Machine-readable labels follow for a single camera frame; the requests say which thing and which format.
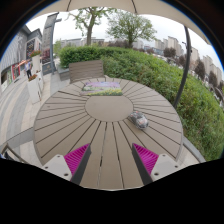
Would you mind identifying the grey storefront building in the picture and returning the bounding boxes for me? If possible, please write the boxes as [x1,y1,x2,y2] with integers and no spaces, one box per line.
[0,24,44,92]

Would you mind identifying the flower print mouse pad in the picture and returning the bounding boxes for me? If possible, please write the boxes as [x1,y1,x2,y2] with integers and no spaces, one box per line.
[80,81,124,97]

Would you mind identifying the beige parasol canopy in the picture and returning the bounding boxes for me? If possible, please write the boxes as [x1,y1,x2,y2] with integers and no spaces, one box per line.
[33,0,212,45]

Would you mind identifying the person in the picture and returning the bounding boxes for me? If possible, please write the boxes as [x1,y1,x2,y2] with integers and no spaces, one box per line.
[24,59,34,80]

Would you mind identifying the thin-crowned tree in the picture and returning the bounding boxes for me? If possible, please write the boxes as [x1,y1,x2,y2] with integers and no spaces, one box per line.
[67,8,108,47]

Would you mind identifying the brown slatted chair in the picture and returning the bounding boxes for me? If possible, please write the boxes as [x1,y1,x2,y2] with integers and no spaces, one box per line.
[68,59,106,84]

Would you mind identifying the white planter with orange flowers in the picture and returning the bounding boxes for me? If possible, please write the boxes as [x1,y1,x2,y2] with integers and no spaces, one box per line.
[26,73,45,105]

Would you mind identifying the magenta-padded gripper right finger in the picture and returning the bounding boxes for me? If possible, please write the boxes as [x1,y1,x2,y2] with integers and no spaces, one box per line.
[131,143,183,186]

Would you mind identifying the grey sign pillar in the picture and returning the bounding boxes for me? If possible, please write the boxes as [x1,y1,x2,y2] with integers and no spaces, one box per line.
[41,13,63,75]

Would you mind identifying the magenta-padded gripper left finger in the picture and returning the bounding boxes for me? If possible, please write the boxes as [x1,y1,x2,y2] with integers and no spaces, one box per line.
[41,143,93,186]

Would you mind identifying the green hedge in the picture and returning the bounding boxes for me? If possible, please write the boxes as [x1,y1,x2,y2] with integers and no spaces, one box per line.
[59,45,224,162]

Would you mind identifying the tall white planter with flowers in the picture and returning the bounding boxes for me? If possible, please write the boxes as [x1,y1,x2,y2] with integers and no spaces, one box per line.
[30,50,43,74]

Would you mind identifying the full-crowned green tree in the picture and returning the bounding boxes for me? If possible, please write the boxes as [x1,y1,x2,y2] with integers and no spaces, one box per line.
[105,10,158,48]

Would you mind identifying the dark curved parasol pole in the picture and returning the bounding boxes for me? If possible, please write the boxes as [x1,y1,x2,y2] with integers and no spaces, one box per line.
[172,25,193,109]

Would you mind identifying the distant apartment buildings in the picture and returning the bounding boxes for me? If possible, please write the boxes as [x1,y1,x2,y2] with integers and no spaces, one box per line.
[133,35,224,84]

